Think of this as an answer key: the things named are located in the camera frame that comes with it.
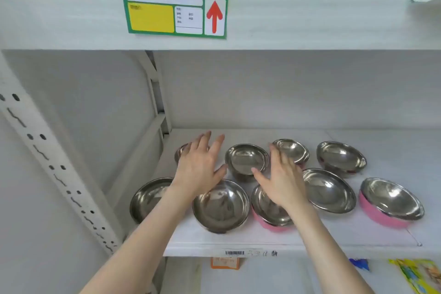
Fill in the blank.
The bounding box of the white rear shelf bracket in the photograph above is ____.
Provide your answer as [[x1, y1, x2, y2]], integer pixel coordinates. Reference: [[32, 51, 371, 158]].
[[136, 51, 173, 136]]

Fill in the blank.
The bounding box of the blue packet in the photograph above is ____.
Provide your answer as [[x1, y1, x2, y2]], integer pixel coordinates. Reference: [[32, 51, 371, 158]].
[[349, 259, 370, 272]]

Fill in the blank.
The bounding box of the person's left hand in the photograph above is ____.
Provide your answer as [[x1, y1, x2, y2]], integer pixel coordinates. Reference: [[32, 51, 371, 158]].
[[172, 131, 228, 198]]

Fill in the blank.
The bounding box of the orange price tag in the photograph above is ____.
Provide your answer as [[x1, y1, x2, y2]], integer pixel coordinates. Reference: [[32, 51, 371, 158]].
[[211, 257, 240, 270]]

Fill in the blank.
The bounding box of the green yellow shelf label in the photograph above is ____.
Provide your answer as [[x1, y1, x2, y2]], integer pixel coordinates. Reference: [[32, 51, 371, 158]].
[[122, 0, 229, 40]]

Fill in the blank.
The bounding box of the yellow printed packet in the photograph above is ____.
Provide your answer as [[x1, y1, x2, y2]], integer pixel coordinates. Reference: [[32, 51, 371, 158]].
[[389, 259, 441, 294]]

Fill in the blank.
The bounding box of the white shelf board with label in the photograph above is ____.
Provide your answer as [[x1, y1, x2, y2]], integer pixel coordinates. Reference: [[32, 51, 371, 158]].
[[0, 0, 441, 52]]

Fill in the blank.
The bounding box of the white shelf board under bowls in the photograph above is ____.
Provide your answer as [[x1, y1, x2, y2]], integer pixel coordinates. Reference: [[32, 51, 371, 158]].
[[152, 128, 441, 259]]

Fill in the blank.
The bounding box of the white perforated shelf upright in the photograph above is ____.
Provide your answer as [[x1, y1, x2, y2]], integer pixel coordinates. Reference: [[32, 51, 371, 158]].
[[0, 53, 125, 257]]

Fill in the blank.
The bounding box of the person's right hand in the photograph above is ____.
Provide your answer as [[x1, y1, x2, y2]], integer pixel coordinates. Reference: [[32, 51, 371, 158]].
[[251, 144, 308, 210]]

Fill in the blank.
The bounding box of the white barcode sticker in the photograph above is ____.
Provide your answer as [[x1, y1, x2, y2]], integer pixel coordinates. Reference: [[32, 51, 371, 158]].
[[224, 249, 280, 258]]

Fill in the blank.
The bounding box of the person's left forearm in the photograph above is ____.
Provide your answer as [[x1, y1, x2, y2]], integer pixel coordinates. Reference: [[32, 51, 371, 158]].
[[80, 183, 201, 294]]

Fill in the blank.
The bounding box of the group of steel bowls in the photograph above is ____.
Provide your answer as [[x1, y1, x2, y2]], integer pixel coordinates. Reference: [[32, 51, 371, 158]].
[[130, 139, 425, 235]]

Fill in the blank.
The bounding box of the person's right forearm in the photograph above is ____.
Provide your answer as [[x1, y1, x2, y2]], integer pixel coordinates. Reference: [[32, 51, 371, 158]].
[[283, 197, 375, 294]]

